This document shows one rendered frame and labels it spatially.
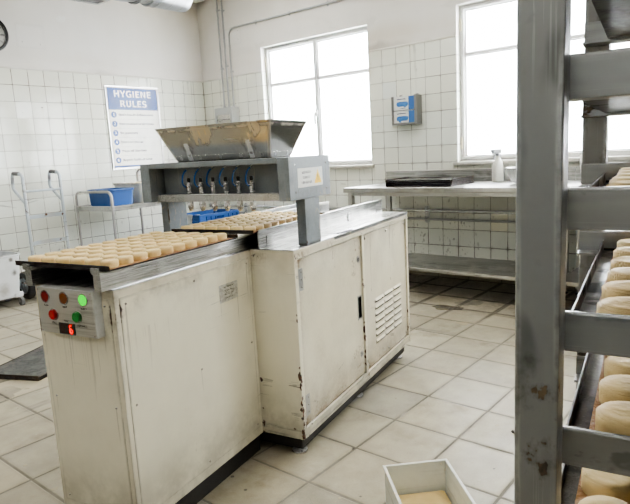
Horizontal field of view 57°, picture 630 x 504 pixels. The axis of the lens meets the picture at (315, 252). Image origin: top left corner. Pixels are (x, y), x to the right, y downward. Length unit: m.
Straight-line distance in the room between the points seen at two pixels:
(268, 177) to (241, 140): 0.17
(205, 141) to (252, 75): 4.44
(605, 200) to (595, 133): 0.43
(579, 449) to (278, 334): 1.85
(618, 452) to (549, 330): 0.11
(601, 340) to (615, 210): 0.09
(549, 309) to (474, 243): 4.87
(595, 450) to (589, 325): 0.10
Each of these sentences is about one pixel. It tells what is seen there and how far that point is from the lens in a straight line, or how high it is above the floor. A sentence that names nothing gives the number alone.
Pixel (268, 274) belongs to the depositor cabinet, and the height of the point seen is 0.74.
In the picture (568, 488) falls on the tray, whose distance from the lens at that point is 0.65.
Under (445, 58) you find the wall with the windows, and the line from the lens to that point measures 5.39.
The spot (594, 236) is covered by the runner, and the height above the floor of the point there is 1.06.
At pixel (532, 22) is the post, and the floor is 1.26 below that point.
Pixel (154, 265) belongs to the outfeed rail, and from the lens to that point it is 1.86.
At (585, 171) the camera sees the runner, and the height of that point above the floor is 1.15.
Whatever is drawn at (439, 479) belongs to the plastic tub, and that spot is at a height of 0.09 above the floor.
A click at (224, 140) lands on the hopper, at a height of 1.26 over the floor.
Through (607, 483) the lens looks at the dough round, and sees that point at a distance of 0.62.
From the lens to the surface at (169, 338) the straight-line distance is 1.92.
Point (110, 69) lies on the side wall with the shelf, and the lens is 6.71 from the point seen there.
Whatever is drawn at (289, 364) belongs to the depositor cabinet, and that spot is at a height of 0.39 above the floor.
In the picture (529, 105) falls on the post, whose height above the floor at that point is 1.21.
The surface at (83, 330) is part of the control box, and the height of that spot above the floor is 0.72.
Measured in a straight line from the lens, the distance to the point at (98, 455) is 2.01.
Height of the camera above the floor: 1.19
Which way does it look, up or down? 10 degrees down
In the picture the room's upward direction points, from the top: 3 degrees counter-clockwise
